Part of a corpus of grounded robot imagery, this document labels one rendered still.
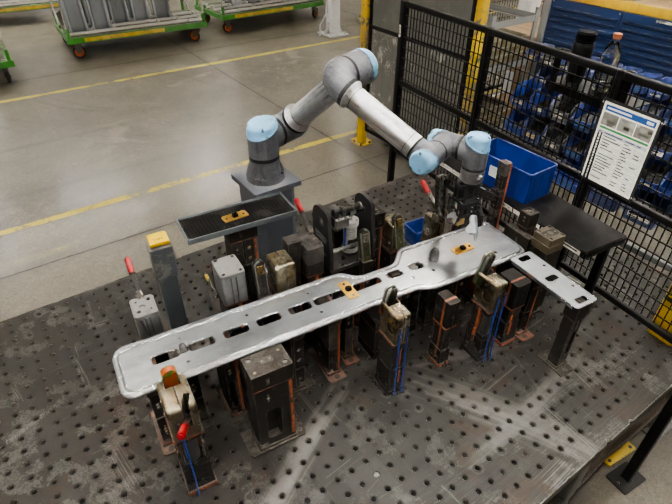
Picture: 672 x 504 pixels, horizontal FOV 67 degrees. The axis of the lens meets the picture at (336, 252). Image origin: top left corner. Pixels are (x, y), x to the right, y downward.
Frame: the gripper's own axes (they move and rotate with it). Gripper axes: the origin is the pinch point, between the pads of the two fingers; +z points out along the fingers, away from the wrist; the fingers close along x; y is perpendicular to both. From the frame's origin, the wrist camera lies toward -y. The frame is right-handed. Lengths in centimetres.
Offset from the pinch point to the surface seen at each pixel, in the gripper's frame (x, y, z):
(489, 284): 21.8, 8.3, 4.9
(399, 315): 20.8, 41.9, 3.4
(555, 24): -127, -176, -20
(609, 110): 2, -55, -33
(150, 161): -329, 55, 109
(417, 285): 8.3, 25.8, 8.3
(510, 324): 23.0, -6.1, 28.6
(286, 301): -5, 66, 8
